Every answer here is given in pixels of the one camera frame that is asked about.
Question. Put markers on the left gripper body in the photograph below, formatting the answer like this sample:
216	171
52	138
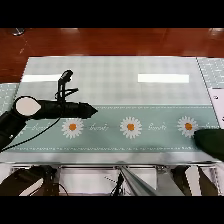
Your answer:
76	110

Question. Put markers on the dark green garment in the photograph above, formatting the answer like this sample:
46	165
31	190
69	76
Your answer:
210	141

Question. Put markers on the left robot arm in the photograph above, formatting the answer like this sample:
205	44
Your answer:
20	110

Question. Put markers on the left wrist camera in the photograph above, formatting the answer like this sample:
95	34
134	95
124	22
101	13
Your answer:
63	81

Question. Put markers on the silver frame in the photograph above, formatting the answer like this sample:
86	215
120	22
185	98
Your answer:
140	185

